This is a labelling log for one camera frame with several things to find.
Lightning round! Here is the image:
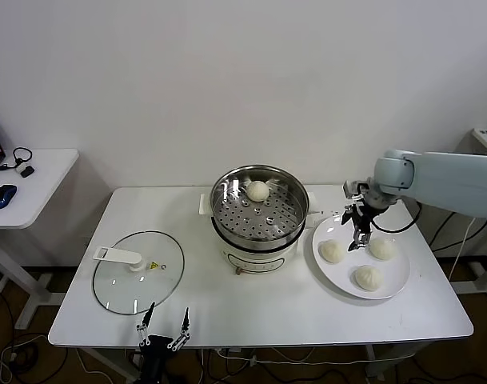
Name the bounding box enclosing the white steamed baozi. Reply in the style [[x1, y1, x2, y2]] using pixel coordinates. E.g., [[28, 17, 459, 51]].
[[349, 264, 385, 292], [245, 179, 270, 203], [319, 238, 345, 264], [369, 236, 398, 261]]

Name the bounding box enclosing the white electric cooker base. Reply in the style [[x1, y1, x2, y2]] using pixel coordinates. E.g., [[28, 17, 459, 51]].
[[198, 191, 321, 278]]

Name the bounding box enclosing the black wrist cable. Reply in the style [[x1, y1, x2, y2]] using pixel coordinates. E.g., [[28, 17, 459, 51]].
[[370, 199, 424, 234]]

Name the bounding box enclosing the glass lid with white handle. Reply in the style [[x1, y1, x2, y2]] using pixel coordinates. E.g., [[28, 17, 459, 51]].
[[92, 230, 186, 316]]

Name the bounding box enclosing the steel perforated steamer basket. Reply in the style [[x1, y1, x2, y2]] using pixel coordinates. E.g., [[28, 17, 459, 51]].
[[210, 164, 310, 251]]

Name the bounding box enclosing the white round plate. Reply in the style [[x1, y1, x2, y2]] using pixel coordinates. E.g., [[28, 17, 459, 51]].
[[311, 214, 411, 300]]

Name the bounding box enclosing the black looped cable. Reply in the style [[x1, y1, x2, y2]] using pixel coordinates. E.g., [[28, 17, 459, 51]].
[[0, 147, 33, 173]]

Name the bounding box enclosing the white floor cable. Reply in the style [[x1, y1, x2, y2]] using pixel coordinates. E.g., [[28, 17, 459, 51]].
[[0, 334, 110, 384]]

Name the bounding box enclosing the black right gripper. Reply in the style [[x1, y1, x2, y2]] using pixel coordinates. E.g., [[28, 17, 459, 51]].
[[340, 204, 378, 252]]

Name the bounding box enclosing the white power cable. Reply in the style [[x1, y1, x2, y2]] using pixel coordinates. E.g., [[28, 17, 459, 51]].
[[217, 346, 388, 366]]

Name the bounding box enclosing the white side table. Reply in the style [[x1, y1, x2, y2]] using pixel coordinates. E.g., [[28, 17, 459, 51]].
[[0, 149, 81, 331]]

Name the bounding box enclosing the black floor cable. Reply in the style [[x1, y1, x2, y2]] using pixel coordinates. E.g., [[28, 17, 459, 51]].
[[0, 275, 70, 384]]

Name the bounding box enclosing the blue computer mouse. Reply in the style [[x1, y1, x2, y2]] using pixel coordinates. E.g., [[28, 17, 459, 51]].
[[0, 183, 18, 210]]

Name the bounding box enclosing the white hanging cable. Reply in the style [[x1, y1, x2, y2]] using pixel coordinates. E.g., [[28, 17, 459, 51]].
[[449, 218, 475, 282]]

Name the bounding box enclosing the black cable with adapter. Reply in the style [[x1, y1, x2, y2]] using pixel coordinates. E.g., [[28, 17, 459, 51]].
[[429, 210, 487, 254]]

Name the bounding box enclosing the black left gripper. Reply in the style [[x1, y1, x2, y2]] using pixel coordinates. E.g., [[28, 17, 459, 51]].
[[135, 302, 191, 359]]

